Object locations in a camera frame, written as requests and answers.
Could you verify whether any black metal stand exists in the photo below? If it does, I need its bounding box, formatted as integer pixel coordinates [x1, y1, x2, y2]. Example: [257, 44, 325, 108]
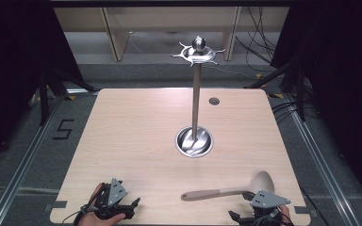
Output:
[244, 58, 309, 122]
[37, 66, 99, 127]

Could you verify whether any black floor cable bundle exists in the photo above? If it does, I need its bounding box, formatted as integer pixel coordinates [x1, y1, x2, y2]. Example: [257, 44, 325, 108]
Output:
[271, 99, 300, 124]

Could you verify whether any light wooden shelf unit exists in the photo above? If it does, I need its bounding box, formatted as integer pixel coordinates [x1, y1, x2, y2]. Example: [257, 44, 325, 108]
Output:
[53, 7, 290, 62]

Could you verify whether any hanging black cable bundle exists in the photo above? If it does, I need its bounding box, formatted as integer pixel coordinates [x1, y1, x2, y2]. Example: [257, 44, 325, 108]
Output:
[234, 7, 285, 73]

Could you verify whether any aluminium floor rail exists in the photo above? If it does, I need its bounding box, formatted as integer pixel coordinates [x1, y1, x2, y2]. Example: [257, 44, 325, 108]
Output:
[283, 93, 362, 222]
[0, 93, 64, 226]

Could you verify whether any person's left hand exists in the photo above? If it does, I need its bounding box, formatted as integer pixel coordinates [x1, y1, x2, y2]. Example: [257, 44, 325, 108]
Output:
[77, 183, 127, 226]

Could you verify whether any person's right hand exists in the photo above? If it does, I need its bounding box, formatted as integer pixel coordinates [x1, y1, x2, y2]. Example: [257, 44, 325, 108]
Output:
[277, 204, 294, 226]

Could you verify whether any black tape strip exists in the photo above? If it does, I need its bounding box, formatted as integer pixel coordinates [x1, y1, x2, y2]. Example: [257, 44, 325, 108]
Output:
[44, 200, 68, 212]
[294, 205, 311, 216]

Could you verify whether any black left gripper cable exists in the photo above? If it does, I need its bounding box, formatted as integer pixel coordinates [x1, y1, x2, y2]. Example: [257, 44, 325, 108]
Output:
[61, 193, 99, 225]

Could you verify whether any dark curtain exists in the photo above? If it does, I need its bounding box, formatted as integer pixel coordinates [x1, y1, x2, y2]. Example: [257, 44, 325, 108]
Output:
[269, 0, 362, 210]
[0, 0, 87, 172]

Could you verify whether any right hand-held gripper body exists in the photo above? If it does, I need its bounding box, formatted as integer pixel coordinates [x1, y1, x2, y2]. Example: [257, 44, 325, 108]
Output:
[239, 189, 292, 226]

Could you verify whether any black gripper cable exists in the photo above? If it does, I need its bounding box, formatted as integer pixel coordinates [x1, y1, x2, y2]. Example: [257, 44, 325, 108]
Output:
[250, 212, 281, 226]
[61, 193, 99, 225]

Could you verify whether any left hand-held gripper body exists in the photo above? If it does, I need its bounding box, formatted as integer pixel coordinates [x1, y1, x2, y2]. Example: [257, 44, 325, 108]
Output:
[93, 177, 137, 221]

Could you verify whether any steel utensil rack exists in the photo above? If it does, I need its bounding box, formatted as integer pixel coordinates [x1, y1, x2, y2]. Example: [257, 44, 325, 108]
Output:
[171, 35, 226, 158]

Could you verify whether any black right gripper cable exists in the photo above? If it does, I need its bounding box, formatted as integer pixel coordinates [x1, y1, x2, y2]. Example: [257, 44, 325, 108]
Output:
[250, 212, 281, 226]

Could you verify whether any taupe silicone ladle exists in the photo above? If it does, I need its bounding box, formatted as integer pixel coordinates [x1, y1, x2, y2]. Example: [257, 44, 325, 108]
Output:
[180, 170, 276, 202]

